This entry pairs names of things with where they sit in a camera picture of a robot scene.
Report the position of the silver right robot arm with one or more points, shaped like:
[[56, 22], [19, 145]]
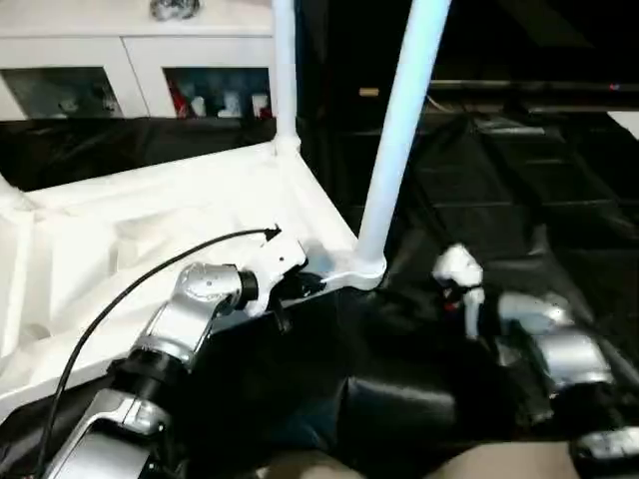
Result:
[[564, 349]]

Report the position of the black mat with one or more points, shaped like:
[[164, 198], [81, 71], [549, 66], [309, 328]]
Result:
[[524, 224]]

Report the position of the red bottle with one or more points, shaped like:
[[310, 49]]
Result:
[[180, 100]]

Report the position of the grey metal bar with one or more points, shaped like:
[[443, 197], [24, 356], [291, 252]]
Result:
[[524, 88]]

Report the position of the large black case yellow label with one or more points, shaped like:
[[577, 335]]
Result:
[[339, 50]]

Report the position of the white flat panel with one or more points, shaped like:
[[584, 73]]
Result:
[[626, 126]]

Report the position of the white cabinet with glass doors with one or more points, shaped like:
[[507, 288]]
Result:
[[125, 50]]

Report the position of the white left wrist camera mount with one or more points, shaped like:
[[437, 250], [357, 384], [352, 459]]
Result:
[[279, 259]]

